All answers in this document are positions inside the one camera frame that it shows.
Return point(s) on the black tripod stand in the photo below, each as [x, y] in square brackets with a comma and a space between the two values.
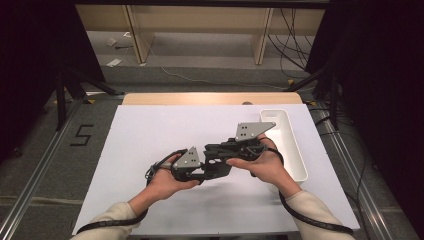
[334, 100]
[60, 100]

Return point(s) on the person's right hand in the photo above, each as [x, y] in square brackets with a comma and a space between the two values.
[266, 168]

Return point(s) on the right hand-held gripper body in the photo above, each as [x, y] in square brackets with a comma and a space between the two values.
[250, 130]

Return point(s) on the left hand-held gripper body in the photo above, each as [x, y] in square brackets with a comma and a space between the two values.
[188, 160]

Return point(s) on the beige wooden shelf unit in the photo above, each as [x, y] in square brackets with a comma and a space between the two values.
[200, 20]

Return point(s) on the dark table grommet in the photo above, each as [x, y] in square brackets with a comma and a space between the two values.
[247, 103]

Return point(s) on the person's left hand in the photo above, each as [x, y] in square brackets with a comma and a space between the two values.
[163, 185]

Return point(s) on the aluminium floor rail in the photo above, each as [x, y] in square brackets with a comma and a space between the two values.
[353, 173]
[33, 170]

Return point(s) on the white plastic bin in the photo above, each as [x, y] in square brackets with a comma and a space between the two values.
[294, 156]

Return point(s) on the white paper scrap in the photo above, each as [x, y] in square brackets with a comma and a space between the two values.
[112, 41]
[114, 62]

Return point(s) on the white table cover sheet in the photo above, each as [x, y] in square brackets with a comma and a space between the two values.
[150, 133]

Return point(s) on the black curtain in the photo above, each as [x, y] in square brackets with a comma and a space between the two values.
[26, 50]
[383, 66]

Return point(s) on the black metal crossbar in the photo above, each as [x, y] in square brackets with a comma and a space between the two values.
[200, 3]

